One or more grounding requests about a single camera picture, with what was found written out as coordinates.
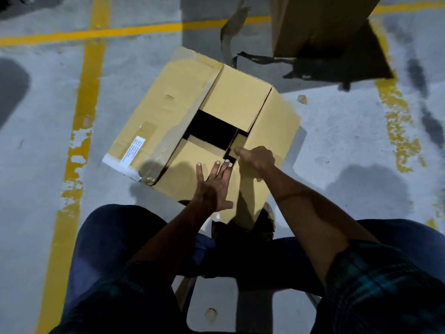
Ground person's right forearm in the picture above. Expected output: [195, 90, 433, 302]
[261, 167, 380, 286]

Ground person's blue jeans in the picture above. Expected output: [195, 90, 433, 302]
[62, 204, 445, 310]

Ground large yellowish taped carton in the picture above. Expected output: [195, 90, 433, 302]
[102, 46, 301, 232]

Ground person's left hand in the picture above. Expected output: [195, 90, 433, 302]
[193, 160, 234, 212]

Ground upright brown cardboard sheet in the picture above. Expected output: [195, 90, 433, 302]
[270, 0, 394, 80]

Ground person's right hand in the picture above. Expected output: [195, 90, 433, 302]
[233, 146, 276, 181]

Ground person's right woven shoe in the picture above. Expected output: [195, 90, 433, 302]
[261, 201, 276, 240]

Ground person's left forearm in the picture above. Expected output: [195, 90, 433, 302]
[128, 198, 216, 286]

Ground hanging brown tape strip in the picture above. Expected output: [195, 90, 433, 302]
[221, 0, 252, 68]

